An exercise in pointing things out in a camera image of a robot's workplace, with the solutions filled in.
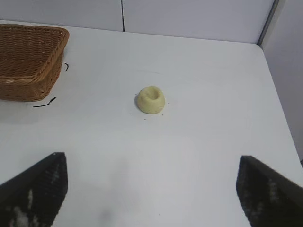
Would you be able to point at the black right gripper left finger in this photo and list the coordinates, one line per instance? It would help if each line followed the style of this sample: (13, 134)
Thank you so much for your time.
(35, 194)

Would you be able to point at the pale yellow round fruit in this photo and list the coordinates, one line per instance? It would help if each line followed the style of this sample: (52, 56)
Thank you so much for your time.
(150, 101)

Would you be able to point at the grey metal wall corner strip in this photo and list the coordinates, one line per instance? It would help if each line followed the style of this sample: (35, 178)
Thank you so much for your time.
(267, 23)

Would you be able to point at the brown woven wicker basket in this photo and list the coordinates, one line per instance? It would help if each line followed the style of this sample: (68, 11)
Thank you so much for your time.
(26, 59)

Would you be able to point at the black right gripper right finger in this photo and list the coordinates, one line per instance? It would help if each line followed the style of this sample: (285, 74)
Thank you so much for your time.
(270, 196)

